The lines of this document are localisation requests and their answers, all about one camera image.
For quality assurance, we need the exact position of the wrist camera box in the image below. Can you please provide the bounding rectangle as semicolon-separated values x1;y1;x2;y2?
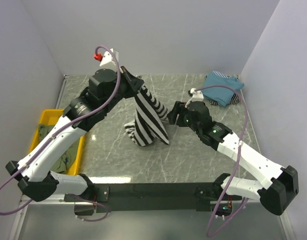
94;50;117;71
188;88;204;102

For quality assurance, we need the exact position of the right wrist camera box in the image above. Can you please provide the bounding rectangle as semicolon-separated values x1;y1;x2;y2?
188;88;204;102

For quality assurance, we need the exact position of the teal ribbed tank top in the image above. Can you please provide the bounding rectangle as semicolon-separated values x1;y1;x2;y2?
199;71;245;106

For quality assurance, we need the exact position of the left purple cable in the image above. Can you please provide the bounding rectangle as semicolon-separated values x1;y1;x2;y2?
0;44;123;222

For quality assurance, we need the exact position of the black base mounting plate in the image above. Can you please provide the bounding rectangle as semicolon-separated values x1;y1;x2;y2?
63;183;244;217

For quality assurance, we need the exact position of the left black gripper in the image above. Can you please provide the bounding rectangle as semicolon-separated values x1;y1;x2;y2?
104;65;145;113

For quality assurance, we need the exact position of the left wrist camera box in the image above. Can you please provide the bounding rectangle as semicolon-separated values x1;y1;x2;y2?
94;50;117;71

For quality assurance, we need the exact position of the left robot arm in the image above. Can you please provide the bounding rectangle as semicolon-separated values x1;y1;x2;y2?
6;67;144;202

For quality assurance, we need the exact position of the aluminium rail frame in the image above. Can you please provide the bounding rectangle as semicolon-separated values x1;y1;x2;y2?
20;194;294;226

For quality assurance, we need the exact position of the dark striped folded garment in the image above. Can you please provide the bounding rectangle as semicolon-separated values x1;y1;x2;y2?
206;89;241;107

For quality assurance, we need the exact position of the black white striped garment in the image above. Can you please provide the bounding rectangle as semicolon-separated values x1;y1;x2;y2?
123;85;169;147

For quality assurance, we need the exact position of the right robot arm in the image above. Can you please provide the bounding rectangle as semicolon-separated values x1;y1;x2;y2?
167;101;299;216

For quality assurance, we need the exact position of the blue white striped folded garment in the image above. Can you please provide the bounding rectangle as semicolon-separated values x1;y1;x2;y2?
212;70;230;78

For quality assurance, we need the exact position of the olive green garment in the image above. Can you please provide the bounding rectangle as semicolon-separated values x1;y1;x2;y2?
37;124;80;174

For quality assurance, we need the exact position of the yellow plastic bin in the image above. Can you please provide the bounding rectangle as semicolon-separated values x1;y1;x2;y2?
28;109;85;176

